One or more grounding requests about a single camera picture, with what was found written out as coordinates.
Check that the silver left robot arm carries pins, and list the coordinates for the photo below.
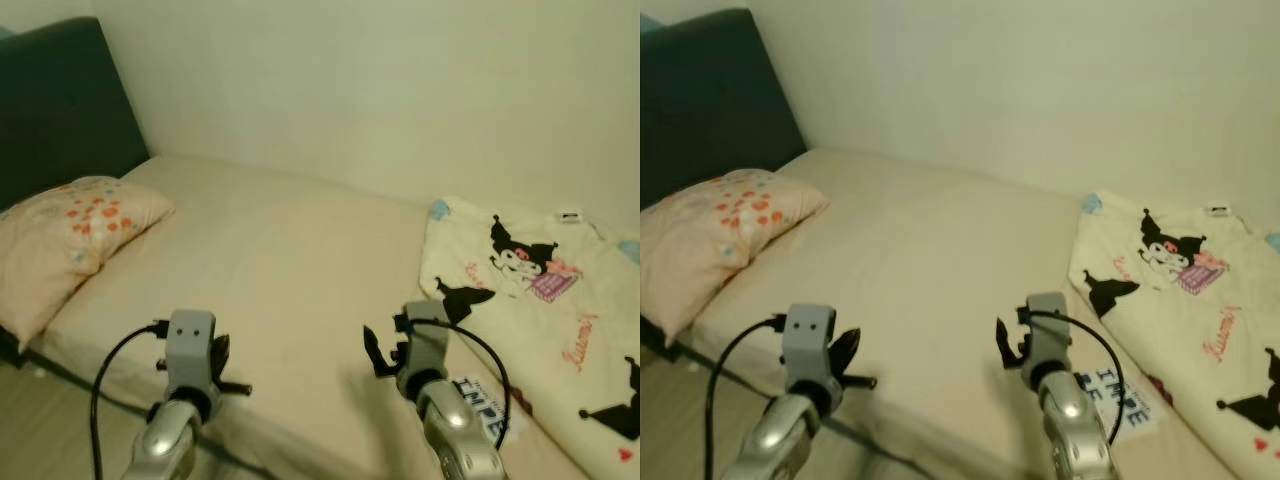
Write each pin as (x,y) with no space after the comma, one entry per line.
(170,440)
(785,435)

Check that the mattress with beige sheet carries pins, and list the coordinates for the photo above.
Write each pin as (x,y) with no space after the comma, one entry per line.
(940,260)
(290,270)

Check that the dark teal padded headboard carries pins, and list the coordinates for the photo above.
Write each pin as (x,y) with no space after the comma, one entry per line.
(710,100)
(60,110)

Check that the cream cartoon print quilt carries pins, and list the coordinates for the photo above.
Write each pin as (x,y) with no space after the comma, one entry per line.
(560,330)
(1200,320)

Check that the pink pillow with coloured dots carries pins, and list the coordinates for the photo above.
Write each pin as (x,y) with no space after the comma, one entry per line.
(710,235)
(70,240)

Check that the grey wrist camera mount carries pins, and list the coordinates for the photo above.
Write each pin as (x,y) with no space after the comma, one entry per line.
(1046,330)
(808,340)
(425,335)
(190,345)

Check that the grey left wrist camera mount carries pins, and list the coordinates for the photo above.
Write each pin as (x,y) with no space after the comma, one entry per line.
(190,345)
(808,340)

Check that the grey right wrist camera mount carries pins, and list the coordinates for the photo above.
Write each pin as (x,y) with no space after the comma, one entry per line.
(425,335)
(1046,330)

